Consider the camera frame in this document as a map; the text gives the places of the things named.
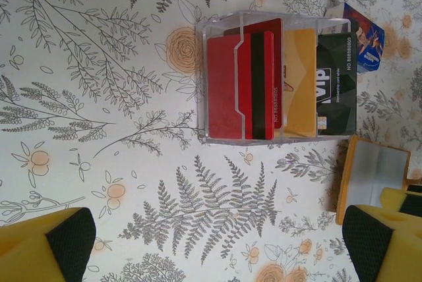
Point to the floral patterned table cover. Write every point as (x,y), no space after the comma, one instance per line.
(99,130)

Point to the gold card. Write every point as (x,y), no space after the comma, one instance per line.
(300,97)

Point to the clear acrylic card stand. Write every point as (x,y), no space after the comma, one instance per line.
(217,26)

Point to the dark red card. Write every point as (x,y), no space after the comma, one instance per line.
(278,64)

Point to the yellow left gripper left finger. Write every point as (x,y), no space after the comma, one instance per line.
(26,255)

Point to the blue illustrated card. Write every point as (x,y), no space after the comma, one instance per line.
(369,41)

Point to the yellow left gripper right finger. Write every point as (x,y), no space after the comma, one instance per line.
(405,245)

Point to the orange leather card holder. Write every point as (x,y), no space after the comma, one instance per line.
(362,170)

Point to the red card with black stripe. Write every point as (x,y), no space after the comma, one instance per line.
(224,91)

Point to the black VIP card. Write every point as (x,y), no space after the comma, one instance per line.
(339,97)

